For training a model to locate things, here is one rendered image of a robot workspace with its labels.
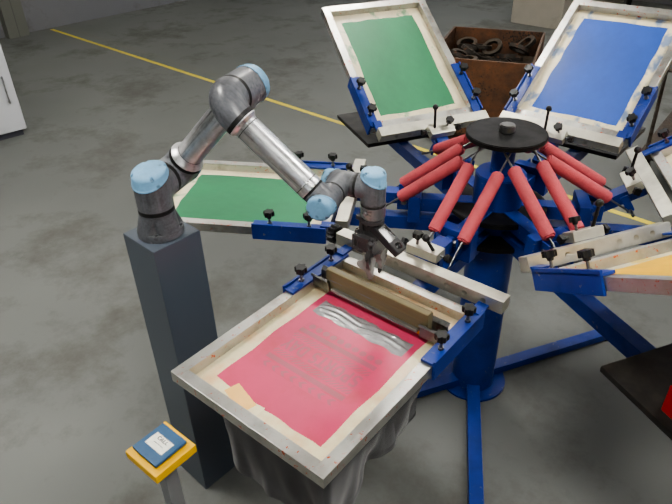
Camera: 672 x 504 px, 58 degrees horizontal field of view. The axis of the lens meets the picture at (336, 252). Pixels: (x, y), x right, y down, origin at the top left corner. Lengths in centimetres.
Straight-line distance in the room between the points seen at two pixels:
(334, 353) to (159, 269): 62
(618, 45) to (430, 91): 94
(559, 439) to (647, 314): 115
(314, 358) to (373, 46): 191
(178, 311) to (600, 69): 230
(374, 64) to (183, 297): 166
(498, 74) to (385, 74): 226
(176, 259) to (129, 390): 136
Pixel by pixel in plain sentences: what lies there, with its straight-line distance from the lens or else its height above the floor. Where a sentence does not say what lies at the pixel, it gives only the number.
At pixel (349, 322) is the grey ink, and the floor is 96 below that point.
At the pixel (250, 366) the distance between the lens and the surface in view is 188.
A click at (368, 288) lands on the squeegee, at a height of 106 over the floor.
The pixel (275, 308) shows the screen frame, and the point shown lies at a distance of 203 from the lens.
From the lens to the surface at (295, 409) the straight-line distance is 175.
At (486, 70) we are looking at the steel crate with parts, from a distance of 536.
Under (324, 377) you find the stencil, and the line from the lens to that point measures 183.
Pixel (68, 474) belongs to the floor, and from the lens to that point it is 306.
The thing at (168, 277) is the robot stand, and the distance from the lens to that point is 208.
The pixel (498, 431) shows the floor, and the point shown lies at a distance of 301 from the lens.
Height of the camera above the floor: 225
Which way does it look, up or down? 34 degrees down
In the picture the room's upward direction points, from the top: 1 degrees counter-clockwise
